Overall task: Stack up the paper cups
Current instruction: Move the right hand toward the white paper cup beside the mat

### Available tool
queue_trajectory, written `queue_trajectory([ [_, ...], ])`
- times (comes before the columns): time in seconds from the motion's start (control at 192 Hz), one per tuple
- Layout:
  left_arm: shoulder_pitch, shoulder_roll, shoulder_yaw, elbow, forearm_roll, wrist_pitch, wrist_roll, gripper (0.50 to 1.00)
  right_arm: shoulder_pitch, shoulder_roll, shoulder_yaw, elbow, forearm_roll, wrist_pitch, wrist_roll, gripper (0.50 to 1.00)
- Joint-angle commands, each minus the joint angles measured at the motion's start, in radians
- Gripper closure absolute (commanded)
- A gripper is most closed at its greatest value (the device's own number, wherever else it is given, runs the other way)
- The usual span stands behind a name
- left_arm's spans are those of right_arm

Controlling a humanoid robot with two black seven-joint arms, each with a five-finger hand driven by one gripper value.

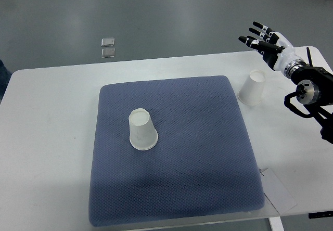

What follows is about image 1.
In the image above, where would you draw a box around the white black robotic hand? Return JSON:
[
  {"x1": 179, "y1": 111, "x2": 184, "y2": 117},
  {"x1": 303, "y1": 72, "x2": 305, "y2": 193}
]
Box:
[{"x1": 238, "y1": 21, "x2": 306, "y2": 78}]

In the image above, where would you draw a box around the white paper cup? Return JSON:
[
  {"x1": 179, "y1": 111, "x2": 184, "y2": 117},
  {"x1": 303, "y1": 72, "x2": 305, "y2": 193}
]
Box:
[
  {"x1": 237, "y1": 70, "x2": 266, "y2": 106},
  {"x1": 129, "y1": 108, "x2": 158, "y2": 151}
]

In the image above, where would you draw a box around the blue mesh cushion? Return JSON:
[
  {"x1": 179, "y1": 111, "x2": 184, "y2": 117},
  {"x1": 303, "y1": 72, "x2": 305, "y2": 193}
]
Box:
[{"x1": 89, "y1": 75, "x2": 265, "y2": 227}]

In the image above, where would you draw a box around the white paper tag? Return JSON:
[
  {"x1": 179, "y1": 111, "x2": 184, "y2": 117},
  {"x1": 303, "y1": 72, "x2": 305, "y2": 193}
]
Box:
[{"x1": 260, "y1": 169, "x2": 297, "y2": 214}]

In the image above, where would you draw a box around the white paper cup on cushion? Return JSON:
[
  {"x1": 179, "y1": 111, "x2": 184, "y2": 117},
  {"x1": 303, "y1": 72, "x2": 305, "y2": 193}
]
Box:
[{"x1": 129, "y1": 108, "x2": 158, "y2": 151}]

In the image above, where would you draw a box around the black table control panel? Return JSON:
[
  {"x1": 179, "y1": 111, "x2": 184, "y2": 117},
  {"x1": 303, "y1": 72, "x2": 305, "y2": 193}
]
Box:
[{"x1": 308, "y1": 211, "x2": 333, "y2": 219}]

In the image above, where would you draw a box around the upper metal floor plate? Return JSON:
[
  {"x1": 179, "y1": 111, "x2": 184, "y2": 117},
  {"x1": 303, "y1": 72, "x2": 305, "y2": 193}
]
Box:
[{"x1": 101, "y1": 37, "x2": 115, "y2": 47}]

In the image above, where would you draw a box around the white table leg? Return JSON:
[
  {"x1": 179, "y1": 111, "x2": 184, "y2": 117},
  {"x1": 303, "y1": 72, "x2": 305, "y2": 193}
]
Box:
[{"x1": 268, "y1": 217, "x2": 284, "y2": 231}]

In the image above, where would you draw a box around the dark blue object left edge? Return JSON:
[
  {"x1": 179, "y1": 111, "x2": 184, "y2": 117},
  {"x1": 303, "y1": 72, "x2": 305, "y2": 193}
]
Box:
[{"x1": 0, "y1": 60, "x2": 12, "y2": 100}]

